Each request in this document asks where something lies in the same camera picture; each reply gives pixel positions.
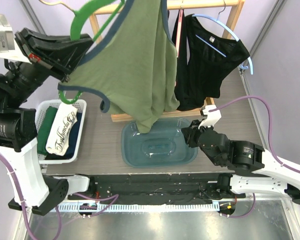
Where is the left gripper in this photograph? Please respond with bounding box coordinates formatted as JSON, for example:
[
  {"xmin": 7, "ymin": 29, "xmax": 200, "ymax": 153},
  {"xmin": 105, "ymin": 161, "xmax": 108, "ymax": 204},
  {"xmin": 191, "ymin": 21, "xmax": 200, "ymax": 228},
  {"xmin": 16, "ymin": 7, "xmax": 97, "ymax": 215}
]
[{"xmin": 3, "ymin": 27, "xmax": 93, "ymax": 108}]

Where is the pink hanger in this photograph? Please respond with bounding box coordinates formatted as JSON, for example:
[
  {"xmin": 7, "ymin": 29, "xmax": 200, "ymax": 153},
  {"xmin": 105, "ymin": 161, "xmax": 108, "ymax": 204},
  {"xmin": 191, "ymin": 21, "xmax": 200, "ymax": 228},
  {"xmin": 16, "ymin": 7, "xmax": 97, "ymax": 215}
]
[{"xmin": 175, "ymin": 9, "xmax": 184, "ymax": 56}]

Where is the white printed shirt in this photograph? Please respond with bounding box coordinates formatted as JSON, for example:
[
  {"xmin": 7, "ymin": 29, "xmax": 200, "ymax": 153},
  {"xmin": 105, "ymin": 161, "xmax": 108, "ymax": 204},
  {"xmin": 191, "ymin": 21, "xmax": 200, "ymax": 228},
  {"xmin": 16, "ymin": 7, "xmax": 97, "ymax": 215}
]
[{"xmin": 45, "ymin": 102, "xmax": 78, "ymax": 156}]

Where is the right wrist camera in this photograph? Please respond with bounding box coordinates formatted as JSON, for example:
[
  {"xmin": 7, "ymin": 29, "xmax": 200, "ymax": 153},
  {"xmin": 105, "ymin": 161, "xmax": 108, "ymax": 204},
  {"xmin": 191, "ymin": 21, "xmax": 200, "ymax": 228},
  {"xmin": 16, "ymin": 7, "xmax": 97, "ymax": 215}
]
[{"xmin": 198, "ymin": 104, "xmax": 222, "ymax": 129}]

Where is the blue plastic tub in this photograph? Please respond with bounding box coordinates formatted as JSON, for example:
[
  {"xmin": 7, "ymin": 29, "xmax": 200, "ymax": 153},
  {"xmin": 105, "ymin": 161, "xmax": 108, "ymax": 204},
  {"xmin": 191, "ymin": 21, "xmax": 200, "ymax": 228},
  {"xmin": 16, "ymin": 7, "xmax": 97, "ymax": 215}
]
[{"xmin": 121, "ymin": 117, "xmax": 198, "ymax": 168}]

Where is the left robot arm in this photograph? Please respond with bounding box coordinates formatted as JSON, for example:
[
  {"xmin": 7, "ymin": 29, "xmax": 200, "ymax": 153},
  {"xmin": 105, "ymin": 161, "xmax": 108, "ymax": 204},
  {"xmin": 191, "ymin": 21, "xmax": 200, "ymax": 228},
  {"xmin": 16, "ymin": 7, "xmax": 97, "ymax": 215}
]
[{"xmin": 0, "ymin": 28, "xmax": 97, "ymax": 216}]

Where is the navy folded garment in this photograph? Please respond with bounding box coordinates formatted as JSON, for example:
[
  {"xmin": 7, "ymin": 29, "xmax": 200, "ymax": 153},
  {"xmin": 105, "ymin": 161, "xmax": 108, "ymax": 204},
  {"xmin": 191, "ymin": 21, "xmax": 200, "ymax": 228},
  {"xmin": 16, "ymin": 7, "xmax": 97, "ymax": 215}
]
[{"xmin": 63, "ymin": 112, "xmax": 82, "ymax": 159}]

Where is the white laundry basket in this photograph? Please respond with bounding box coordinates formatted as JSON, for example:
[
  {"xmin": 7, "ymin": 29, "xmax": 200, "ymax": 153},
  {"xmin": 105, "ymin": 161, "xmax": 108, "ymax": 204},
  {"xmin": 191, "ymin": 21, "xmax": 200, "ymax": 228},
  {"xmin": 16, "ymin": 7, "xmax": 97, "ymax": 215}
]
[{"xmin": 35, "ymin": 99, "xmax": 87, "ymax": 165}]

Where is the green folded garment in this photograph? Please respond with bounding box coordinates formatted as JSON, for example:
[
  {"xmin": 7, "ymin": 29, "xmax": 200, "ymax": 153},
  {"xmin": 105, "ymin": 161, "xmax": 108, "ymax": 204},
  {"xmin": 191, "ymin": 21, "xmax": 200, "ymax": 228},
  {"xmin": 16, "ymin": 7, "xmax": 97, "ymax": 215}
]
[{"xmin": 37, "ymin": 106, "xmax": 58, "ymax": 156}]

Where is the green hanger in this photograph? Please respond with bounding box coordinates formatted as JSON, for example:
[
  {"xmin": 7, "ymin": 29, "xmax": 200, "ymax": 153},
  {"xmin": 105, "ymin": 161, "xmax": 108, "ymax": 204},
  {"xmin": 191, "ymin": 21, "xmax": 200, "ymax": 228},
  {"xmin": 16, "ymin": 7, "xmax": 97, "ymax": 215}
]
[{"xmin": 58, "ymin": 0, "xmax": 127, "ymax": 105}]

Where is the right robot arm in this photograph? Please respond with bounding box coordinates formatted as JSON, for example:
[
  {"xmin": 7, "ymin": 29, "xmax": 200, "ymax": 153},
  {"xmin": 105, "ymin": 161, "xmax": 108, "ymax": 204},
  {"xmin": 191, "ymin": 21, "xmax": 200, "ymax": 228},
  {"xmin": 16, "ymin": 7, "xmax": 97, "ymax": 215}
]
[{"xmin": 181, "ymin": 120, "xmax": 300, "ymax": 205}]

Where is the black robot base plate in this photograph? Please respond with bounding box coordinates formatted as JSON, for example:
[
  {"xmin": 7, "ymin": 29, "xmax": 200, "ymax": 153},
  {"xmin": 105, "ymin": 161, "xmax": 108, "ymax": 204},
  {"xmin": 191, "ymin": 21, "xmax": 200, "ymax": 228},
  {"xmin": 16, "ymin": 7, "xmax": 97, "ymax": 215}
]
[{"xmin": 67, "ymin": 173, "xmax": 246, "ymax": 204}]

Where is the green tank top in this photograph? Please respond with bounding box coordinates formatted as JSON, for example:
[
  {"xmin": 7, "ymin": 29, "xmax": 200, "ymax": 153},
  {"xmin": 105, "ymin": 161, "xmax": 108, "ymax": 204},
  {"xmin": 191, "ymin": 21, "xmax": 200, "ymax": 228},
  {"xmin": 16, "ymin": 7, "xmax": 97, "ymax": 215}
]
[{"xmin": 58, "ymin": 0, "xmax": 180, "ymax": 134}]

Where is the light blue hanger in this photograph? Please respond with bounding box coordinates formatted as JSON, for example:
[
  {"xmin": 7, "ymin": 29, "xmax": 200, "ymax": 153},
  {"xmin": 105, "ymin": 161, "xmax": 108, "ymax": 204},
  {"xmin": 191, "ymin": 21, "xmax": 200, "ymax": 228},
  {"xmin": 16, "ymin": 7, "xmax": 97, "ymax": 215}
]
[{"xmin": 192, "ymin": 1, "xmax": 254, "ymax": 75}]

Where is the black tank top on pink hanger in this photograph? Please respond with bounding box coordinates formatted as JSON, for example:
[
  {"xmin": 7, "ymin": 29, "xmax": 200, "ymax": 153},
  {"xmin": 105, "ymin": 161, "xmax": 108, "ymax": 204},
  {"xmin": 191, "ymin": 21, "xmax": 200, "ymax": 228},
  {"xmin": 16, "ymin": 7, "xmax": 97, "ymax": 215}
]
[{"xmin": 172, "ymin": 9, "xmax": 188, "ymax": 88}]

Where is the white cable duct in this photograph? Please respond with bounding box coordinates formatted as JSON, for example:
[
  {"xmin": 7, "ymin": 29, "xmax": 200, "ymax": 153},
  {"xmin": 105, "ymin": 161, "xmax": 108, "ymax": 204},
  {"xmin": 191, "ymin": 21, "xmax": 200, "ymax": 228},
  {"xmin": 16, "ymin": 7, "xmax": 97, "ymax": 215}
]
[{"xmin": 58, "ymin": 200, "xmax": 220, "ymax": 213}]

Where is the wooden clothes rack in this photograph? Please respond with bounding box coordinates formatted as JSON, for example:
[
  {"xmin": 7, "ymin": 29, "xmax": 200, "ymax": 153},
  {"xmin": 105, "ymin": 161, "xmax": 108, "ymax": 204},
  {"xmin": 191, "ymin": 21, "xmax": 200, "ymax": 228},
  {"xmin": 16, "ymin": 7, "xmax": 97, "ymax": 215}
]
[{"xmin": 89, "ymin": 0, "xmax": 245, "ymax": 118}]

